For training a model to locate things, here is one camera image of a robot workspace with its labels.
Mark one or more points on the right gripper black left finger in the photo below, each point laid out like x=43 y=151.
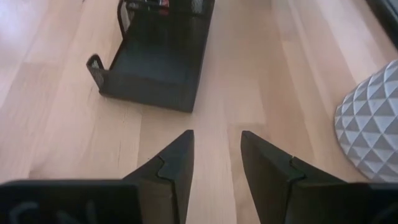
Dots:
x=155 y=196

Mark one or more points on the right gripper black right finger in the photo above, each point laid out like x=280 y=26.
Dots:
x=280 y=193

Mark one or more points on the black mesh desk organizer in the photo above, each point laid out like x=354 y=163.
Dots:
x=155 y=71

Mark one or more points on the white triangle-patterned potted plant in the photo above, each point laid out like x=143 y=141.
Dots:
x=370 y=124

